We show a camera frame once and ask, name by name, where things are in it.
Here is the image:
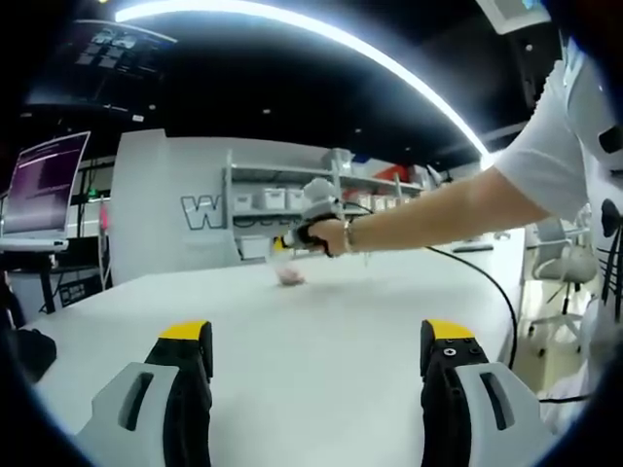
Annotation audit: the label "row of white storage bins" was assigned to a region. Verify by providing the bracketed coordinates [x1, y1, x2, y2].
[233, 187, 424, 257]

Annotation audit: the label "grey metal shelving unit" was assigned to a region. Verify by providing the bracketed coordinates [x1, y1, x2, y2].
[222, 148, 439, 264]

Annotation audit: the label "orange and blue box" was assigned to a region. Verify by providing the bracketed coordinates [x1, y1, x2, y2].
[372, 162, 420, 184]

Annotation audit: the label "laptop with purple screen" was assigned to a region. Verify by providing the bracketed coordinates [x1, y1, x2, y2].
[0, 129, 92, 253]

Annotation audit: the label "black cloth bundle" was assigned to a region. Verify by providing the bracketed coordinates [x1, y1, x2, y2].
[7, 328, 58, 385]

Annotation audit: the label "black standing desk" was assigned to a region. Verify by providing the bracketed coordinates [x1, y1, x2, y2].
[0, 250, 116, 317]

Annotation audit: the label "black hand strap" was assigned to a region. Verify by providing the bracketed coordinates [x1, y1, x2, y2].
[296, 218, 337, 259]

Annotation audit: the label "white ceiling panel unit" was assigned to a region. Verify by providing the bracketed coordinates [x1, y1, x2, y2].
[474, 0, 554, 35]

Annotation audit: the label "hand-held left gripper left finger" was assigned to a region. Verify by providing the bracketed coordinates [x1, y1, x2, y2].
[77, 319, 214, 467]

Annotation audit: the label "white hanging tubes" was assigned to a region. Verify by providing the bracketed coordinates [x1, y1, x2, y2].
[95, 228, 114, 291]

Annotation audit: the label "long ceiling light strip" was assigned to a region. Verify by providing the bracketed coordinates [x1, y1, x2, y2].
[114, 0, 495, 157]

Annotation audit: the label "person's right hand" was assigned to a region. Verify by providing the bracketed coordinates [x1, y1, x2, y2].
[296, 216, 352, 259]

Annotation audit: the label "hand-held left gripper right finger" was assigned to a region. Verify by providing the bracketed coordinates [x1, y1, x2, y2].
[419, 318, 544, 467]

